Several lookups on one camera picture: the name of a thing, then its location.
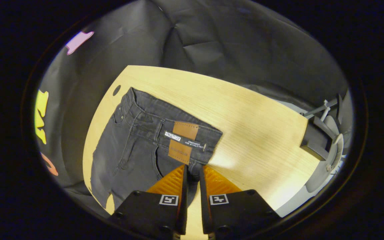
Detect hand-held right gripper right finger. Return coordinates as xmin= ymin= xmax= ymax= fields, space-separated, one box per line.
xmin=199 ymin=165 xmax=281 ymax=240

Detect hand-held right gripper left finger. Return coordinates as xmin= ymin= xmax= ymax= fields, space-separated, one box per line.
xmin=107 ymin=164 xmax=189 ymax=240

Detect dark grey jeans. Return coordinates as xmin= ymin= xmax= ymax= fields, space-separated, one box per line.
xmin=90 ymin=87 xmax=223 ymax=210

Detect grey office chair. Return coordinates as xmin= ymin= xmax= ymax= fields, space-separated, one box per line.
xmin=299 ymin=93 xmax=346 ymax=194

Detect black backdrop cloth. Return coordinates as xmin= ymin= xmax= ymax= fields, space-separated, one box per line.
xmin=34 ymin=0 xmax=349 ymax=214

